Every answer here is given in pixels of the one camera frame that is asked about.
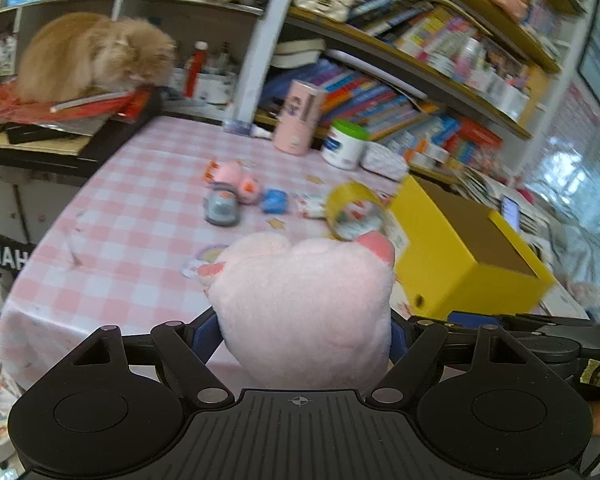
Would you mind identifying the yellow tape roll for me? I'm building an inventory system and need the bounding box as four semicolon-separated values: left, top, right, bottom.
326;183;388;241

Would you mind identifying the pink checked tablecloth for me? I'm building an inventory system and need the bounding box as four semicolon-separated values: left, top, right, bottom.
0;115;596;396

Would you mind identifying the row of colourful books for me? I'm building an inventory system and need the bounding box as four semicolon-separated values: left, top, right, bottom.
350;0;556;96
260;57;503;171

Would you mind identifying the white quilted pouch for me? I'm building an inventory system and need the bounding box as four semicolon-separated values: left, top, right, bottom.
361;142;408;181

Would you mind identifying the white jar green lid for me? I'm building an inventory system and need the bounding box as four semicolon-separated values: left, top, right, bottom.
321;120;370;171

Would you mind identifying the pink plush chick toy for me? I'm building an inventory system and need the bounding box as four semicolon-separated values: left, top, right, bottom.
203;159;262;206

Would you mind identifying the yellow-edged wooden bookshelf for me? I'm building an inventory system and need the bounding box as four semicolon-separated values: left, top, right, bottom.
255;0;591;186

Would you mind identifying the pink humidifier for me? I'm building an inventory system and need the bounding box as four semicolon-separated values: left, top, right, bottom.
272;79;328;156

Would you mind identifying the bunch of pens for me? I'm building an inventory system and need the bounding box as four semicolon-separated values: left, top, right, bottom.
195;40;233;76

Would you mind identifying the red paper pile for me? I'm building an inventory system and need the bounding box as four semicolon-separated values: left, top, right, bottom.
0;82;153;126

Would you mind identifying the thick dark-covered book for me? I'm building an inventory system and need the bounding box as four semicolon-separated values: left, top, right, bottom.
275;37;326;56
270;51;323;69

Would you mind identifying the orange fluffy cat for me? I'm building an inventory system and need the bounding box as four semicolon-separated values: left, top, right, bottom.
16;11;177;103

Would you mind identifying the yellow cardboard box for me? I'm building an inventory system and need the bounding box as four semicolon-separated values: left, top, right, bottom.
387;175;556;323

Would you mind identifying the pink plush paw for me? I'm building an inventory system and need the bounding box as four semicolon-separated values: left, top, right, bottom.
199;232;397;390

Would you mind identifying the red tassel ornament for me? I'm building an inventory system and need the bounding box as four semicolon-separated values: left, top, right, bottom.
185;42;208;98

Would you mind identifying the black keyboard stand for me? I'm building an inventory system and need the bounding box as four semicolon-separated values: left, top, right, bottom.
0;160;36;281

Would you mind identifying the small sticker pack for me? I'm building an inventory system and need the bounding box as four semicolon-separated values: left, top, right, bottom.
295;192;331;218

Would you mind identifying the smartphone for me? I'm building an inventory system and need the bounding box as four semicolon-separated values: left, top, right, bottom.
500;195;522;233

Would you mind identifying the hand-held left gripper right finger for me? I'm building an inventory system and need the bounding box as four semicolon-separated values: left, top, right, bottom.
366;312;528;408

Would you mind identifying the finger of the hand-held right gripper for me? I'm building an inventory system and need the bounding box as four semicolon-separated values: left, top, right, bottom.
449;311;551;333

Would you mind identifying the pile of magazines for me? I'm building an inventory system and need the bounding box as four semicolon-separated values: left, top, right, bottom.
455;165;551;233

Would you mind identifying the small blue plastic item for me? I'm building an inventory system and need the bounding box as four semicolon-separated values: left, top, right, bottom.
262;189;291;216

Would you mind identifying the grey toy car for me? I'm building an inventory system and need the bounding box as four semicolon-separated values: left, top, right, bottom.
203;189;242;227

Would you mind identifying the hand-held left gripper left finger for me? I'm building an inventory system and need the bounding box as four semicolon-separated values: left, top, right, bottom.
72;308;235;409

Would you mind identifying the white shelf unit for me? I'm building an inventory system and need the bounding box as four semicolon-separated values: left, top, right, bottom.
0;0;306;128

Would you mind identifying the white rolled tube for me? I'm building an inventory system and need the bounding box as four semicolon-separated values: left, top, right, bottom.
50;91;131;113

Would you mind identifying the silver foil sheet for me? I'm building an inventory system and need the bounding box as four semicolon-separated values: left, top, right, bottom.
30;115;111;138

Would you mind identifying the white pen cup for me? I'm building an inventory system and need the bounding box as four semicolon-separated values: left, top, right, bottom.
200;72;237;106

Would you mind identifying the black electric keyboard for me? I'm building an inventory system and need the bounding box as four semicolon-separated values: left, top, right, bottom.
0;87;166;178

